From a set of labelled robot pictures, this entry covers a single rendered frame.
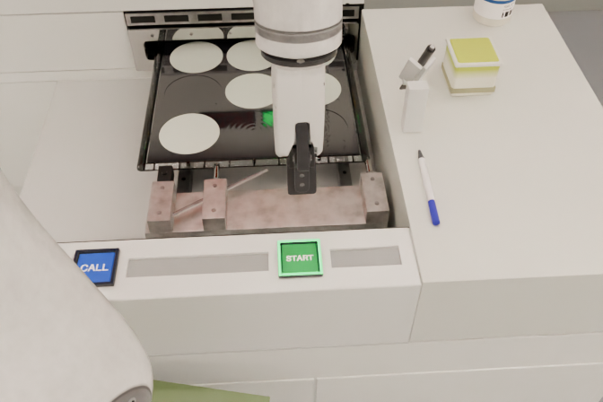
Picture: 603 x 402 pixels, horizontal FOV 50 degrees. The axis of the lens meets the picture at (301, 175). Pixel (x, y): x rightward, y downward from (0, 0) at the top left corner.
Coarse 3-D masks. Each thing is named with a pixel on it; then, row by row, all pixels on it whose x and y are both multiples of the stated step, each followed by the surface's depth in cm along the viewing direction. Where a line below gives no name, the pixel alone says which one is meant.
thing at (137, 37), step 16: (128, 32) 123; (144, 32) 123; (160, 32) 124; (176, 32) 124; (192, 32) 124; (208, 32) 124; (224, 32) 124; (240, 32) 125; (352, 32) 126; (144, 48) 127; (352, 48) 130; (144, 64) 129
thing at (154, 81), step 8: (160, 40) 127; (160, 48) 125; (160, 56) 124; (160, 64) 123; (152, 80) 119; (152, 88) 117; (152, 96) 115; (152, 104) 114; (152, 112) 113; (144, 120) 111; (152, 120) 112; (144, 128) 110; (144, 136) 108; (144, 144) 107; (144, 152) 106; (144, 160) 105
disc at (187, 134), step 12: (180, 120) 111; (192, 120) 111; (204, 120) 111; (168, 132) 109; (180, 132) 109; (192, 132) 109; (204, 132) 109; (216, 132) 109; (168, 144) 107; (180, 144) 107; (192, 144) 107; (204, 144) 107
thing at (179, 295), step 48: (144, 240) 86; (192, 240) 86; (240, 240) 86; (336, 240) 86; (384, 240) 86; (144, 288) 81; (192, 288) 81; (240, 288) 81; (288, 288) 81; (336, 288) 81; (384, 288) 81; (144, 336) 86; (192, 336) 87; (240, 336) 87; (288, 336) 88; (336, 336) 89; (384, 336) 90
